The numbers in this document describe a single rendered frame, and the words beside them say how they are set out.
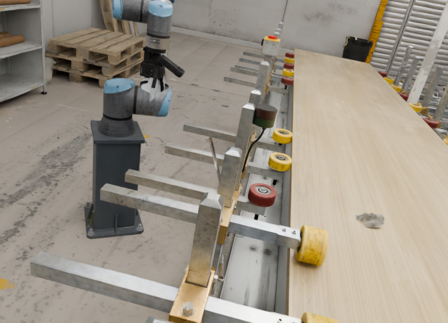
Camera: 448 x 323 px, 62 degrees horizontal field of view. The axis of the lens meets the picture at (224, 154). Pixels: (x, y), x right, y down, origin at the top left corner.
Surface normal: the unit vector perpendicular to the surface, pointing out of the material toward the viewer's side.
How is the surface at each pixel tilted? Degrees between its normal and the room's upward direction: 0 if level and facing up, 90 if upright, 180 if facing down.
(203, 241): 90
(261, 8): 90
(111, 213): 90
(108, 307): 0
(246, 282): 0
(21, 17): 90
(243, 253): 0
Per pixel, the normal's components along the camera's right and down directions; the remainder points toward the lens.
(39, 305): 0.17, -0.88
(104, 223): 0.36, 0.47
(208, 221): -0.18, 0.40
